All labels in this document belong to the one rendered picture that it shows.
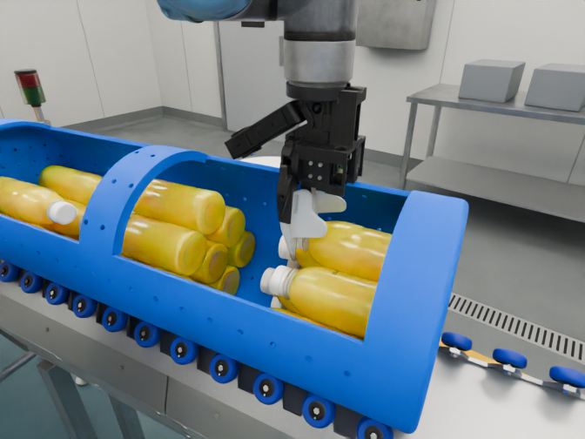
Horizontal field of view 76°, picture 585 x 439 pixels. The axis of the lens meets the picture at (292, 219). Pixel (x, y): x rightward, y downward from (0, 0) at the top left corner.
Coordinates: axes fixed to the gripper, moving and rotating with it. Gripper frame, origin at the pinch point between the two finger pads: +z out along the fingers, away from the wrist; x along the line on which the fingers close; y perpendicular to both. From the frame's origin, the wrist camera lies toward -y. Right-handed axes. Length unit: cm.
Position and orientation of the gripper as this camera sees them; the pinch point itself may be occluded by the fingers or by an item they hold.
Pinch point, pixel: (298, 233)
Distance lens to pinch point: 52.0
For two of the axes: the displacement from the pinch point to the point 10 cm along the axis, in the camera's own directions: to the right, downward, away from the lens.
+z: -0.1, 8.7, 4.9
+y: 9.0, 2.2, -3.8
